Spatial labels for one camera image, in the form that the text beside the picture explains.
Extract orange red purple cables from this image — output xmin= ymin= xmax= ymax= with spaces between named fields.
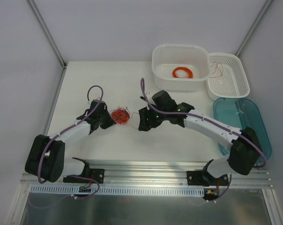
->
xmin=109 ymin=105 xmax=134 ymax=126

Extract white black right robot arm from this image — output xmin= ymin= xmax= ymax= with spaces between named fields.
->
xmin=138 ymin=90 xmax=262 ymax=187

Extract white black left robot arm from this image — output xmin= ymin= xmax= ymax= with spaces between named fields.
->
xmin=25 ymin=100 xmax=116 ymax=183

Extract white plastic tub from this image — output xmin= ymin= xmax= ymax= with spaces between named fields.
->
xmin=151 ymin=45 xmax=211 ymax=91

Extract white perforated basket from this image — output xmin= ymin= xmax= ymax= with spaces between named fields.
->
xmin=206 ymin=52 xmax=250 ymax=100

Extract teal translucent tray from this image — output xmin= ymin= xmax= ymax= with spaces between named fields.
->
xmin=213 ymin=98 xmax=272 ymax=159

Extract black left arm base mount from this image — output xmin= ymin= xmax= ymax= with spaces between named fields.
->
xmin=61 ymin=157 xmax=105 ymax=184

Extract coiled orange cable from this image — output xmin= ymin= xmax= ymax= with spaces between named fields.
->
xmin=171 ymin=66 xmax=194 ymax=79

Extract aluminium extrusion rail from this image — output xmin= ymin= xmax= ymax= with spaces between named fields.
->
xmin=20 ymin=160 xmax=272 ymax=188

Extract left aluminium frame post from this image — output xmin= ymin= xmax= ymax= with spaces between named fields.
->
xmin=26 ymin=0 xmax=67 ymax=68

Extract aluminium frame post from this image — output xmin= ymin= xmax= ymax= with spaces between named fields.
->
xmin=235 ymin=0 xmax=275 ymax=57
xmin=26 ymin=0 xmax=67 ymax=68

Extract white slotted cable duct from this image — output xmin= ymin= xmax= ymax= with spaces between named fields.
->
xmin=30 ymin=185 xmax=204 ymax=197

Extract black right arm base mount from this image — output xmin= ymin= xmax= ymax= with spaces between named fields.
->
xmin=186 ymin=160 xmax=229 ymax=187

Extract red cables in basket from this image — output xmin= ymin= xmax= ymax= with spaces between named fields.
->
xmin=210 ymin=61 xmax=225 ymax=79

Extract right aluminium frame post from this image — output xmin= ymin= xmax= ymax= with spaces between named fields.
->
xmin=235 ymin=0 xmax=275 ymax=57

